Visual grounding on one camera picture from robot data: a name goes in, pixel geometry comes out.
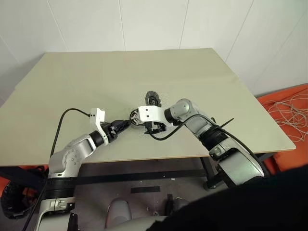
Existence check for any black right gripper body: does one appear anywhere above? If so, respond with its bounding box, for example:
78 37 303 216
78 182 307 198
150 121 167 134

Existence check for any grey left robot foot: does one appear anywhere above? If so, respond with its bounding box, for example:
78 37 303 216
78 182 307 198
107 198 132 221

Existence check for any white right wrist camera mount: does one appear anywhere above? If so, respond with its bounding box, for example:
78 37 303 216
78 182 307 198
137 105 167 126

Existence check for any black metal table frame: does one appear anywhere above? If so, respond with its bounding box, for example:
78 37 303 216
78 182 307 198
0 153 275 192

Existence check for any small black object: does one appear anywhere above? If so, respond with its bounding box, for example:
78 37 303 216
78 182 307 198
144 90 162 107

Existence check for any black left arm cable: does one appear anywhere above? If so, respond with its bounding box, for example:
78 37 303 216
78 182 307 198
23 108 92 231

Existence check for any grey right robot foot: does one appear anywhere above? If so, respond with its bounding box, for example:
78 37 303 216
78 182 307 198
166 193 191 212

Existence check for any black cable tie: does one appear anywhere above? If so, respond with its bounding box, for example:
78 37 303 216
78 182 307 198
218 117 235 129

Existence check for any tangled white cable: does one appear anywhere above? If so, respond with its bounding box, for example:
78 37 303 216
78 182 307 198
261 93 308 142

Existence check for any black tape strip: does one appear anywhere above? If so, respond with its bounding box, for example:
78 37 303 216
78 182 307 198
130 186 161 194

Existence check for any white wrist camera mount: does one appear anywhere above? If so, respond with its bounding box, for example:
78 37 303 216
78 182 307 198
137 105 167 126
89 107 109 145

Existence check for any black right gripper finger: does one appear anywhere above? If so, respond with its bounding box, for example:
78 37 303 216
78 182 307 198
143 122 154 135

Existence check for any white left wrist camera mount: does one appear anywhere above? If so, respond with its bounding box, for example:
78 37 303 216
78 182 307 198
89 107 109 145

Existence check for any black cable drag chain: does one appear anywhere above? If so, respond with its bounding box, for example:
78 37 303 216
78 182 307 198
0 179 44 219

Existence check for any grey robot foot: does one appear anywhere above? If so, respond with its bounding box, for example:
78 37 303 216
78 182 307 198
166 193 191 212
107 198 132 221

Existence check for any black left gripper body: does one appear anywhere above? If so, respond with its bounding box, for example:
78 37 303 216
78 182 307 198
102 119 121 143

